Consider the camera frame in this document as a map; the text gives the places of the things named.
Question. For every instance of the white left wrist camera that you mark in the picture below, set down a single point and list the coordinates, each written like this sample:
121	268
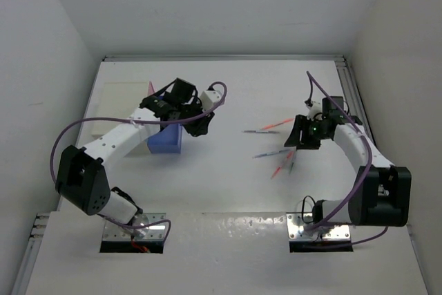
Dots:
209	99

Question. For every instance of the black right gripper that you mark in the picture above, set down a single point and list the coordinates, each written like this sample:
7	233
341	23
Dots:
300	124

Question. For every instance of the pink gel pen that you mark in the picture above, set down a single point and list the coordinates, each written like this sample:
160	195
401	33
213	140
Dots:
281	166

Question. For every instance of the aluminium frame rail left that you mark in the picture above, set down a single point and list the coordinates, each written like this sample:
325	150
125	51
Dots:
30	255

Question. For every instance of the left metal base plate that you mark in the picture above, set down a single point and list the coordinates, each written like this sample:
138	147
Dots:
152	227

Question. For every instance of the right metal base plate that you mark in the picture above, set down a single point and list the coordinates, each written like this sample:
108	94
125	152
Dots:
297	230

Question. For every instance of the aluminium frame rail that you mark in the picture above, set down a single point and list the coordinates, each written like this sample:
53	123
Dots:
132	58
355	103
30	255

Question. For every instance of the white drawer cabinet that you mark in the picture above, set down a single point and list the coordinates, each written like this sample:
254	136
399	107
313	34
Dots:
119	100

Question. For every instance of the orange gel pen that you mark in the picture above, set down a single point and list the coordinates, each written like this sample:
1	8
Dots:
271	126

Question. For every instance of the green gel pen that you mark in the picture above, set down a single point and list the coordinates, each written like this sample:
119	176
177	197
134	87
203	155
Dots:
292	160

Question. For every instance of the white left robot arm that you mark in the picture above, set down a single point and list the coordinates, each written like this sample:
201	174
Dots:
82	179

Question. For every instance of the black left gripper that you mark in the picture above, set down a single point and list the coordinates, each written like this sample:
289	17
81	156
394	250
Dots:
200	126

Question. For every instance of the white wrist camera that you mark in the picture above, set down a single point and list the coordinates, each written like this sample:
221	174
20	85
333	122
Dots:
209	99
314	109

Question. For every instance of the pink drawer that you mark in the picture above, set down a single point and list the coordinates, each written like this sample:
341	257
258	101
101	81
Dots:
151	89

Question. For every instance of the aluminium frame rail right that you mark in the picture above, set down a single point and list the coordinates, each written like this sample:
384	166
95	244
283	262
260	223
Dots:
355	103

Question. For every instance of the blue transparent drawer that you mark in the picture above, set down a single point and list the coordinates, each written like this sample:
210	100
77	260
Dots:
169	140

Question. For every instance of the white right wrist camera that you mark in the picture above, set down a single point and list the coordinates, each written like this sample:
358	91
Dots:
314	109

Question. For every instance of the dark blue gel pen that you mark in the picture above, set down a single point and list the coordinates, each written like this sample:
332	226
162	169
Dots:
261	132

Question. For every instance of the aluminium frame rail back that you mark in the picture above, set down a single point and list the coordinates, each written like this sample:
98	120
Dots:
132	58

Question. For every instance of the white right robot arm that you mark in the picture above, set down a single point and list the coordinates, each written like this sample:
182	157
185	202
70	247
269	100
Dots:
380	195

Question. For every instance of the metal base plate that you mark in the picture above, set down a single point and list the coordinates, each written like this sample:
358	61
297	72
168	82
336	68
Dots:
152	227
297	230

